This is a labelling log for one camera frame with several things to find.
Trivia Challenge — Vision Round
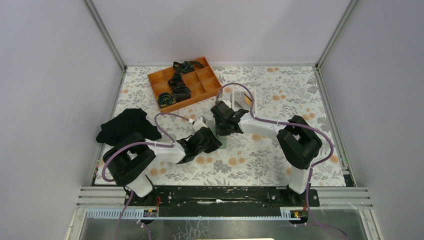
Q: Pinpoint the white plastic card box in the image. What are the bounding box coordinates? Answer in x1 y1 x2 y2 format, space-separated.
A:
230 89 257 111

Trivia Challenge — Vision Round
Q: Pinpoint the black cloth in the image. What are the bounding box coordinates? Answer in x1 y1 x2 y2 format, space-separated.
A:
95 108 162 146

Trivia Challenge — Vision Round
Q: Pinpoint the green leather card holder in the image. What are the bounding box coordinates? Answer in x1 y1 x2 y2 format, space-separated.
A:
211 126 227 149

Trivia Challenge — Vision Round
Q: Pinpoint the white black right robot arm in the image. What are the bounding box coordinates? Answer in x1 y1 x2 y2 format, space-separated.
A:
210 101 323 206

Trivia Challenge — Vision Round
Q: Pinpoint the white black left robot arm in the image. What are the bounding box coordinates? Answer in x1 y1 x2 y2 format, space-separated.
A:
102 127 222 206

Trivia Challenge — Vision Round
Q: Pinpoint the stack of white cards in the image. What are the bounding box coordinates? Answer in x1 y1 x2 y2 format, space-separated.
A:
234 91 246 108

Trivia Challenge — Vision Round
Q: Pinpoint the orange wooden compartment tray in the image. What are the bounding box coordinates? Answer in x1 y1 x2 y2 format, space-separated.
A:
147 56 222 113

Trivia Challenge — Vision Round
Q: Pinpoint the dark patterned rolled tie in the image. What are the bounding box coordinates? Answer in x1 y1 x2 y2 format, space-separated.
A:
172 85 192 103

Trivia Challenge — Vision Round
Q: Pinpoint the blue yellow rolled tie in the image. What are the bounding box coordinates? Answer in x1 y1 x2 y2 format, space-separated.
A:
156 92 177 109

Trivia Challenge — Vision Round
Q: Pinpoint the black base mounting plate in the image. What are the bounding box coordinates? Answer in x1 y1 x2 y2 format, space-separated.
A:
124 185 320 218

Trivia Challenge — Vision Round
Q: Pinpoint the dark rolled tie middle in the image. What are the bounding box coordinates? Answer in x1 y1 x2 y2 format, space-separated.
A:
167 73 185 90

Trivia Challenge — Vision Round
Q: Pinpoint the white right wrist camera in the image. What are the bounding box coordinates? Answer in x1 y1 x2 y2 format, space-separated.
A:
216 95 232 108

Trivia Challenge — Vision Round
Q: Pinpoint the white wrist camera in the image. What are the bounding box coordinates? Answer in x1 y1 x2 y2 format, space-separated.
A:
216 95 232 108
189 116 208 132

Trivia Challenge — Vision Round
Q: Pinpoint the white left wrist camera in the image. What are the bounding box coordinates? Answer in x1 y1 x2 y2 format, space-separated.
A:
189 116 208 132

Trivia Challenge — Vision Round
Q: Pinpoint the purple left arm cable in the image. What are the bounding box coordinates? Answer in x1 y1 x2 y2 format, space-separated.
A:
101 112 196 183

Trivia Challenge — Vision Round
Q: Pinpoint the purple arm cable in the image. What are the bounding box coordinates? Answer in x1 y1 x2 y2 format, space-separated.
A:
101 112 196 183
215 82 335 168

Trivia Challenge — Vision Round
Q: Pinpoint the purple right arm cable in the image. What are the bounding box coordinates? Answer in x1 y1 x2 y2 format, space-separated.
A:
215 82 335 168

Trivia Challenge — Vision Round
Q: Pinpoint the aluminium frame rail front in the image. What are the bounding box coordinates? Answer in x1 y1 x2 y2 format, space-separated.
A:
77 185 373 220

